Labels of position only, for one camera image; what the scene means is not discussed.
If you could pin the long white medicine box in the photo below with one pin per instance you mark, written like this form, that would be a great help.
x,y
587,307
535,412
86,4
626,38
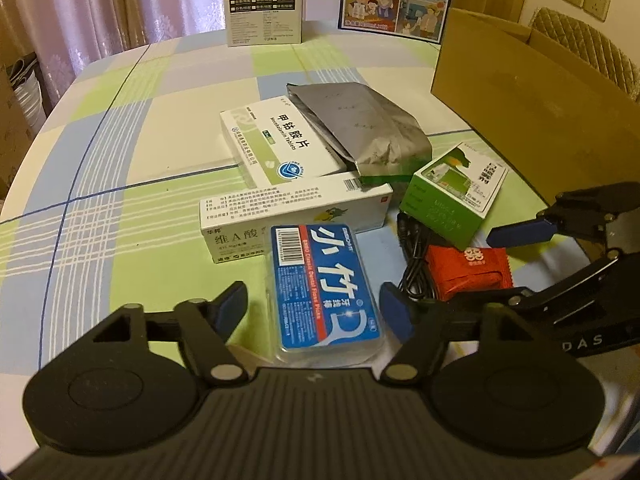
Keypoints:
x,y
240,210

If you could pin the white green medicine box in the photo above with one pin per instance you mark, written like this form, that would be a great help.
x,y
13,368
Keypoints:
x,y
270,145

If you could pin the quilted chair back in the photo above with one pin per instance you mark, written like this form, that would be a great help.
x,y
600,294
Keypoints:
x,y
590,45

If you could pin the brown cardboard box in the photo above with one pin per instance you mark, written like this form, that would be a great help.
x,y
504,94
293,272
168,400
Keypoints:
x,y
525,100

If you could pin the white bucket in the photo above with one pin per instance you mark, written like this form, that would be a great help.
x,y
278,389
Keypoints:
x,y
30,95

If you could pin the checked tablecloth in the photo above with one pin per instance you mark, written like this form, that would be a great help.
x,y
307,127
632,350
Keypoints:
x,y
125,160

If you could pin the beige product box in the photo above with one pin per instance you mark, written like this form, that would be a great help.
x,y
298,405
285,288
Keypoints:
x,y
265,20

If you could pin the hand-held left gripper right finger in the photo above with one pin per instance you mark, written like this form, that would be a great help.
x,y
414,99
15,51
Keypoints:
x,y
395,310

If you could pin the small green carton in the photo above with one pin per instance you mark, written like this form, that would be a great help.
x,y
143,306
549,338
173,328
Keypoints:
x,y
450,195

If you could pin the blue illustrated milk carton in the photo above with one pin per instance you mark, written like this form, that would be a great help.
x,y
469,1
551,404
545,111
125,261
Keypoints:
x,y
380,5

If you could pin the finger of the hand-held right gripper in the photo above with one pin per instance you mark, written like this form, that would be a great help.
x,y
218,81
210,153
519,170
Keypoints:
x,y
550,287
520,232

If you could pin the red snack packet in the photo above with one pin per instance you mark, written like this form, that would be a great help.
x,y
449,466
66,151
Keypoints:
x,y
465,265

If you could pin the silver foil bag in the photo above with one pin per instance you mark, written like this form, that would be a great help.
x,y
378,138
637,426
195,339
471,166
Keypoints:
x,y
360,125

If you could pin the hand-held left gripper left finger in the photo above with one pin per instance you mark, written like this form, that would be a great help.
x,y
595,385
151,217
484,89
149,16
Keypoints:
x,y
232,304

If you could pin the pink patterned curtain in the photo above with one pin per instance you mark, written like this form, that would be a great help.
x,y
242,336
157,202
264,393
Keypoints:
x,y
100,0

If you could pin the blue dental floss box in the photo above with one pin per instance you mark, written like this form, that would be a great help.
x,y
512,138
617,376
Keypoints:
x,y
325,295

